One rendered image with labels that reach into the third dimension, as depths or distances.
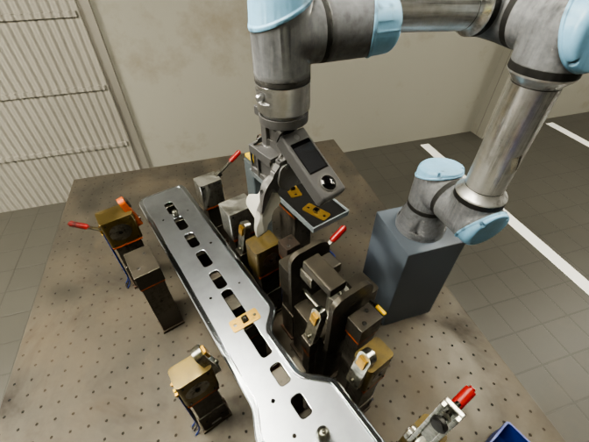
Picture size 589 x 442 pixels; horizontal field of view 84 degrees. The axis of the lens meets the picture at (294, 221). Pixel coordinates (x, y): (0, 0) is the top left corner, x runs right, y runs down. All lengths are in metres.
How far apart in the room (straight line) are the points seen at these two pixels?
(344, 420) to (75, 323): 1.06
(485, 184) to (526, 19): 0.31
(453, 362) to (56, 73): 2.82
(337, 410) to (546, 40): 0.81
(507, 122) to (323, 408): 0.71
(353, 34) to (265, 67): 0.11
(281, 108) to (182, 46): 2.36
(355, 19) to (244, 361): 0.76
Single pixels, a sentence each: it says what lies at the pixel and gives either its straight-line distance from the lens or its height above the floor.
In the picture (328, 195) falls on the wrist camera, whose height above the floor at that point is 1.53.
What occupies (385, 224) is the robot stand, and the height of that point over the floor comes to 1.10.
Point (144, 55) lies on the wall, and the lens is 2.81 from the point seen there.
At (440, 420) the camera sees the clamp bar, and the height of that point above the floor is 1.22.
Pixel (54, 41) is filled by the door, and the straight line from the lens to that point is 2.83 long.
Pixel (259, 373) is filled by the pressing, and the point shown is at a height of 1.00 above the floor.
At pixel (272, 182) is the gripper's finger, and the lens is 0.50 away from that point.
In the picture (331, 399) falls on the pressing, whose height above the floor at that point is 1.00.
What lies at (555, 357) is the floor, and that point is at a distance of 2.47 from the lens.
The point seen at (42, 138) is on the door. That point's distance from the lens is 3.14.
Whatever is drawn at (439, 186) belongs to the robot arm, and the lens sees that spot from 0.93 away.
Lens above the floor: 1.82
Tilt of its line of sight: 43 degrees down
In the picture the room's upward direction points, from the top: straight up
